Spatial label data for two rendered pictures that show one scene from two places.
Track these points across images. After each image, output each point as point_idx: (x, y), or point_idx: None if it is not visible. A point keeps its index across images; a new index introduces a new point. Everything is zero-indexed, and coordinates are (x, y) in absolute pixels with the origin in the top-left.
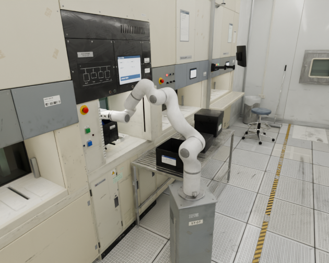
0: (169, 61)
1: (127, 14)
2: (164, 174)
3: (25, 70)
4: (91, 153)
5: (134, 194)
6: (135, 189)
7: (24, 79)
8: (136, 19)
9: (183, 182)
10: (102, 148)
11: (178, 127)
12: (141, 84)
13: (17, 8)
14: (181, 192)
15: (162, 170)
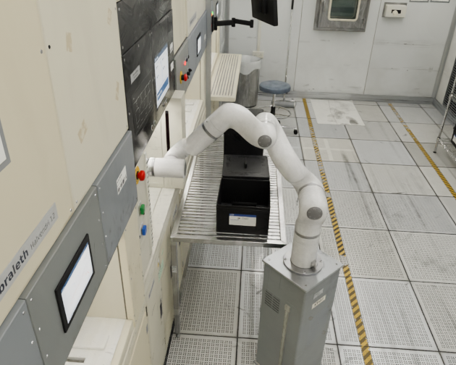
0: (182, 35)
1: None
2: (240, 243)
3: (100, 141)
4: (143, 245)
5: (175, 287)
6: (177, 279)
7: (100, 157)
8: None
9: (295, 252)
10: (149, 230)
11: (296, 175)
12: (230, 115)
13: (90, 27)
14: (292, 266)
15: (234, 238)
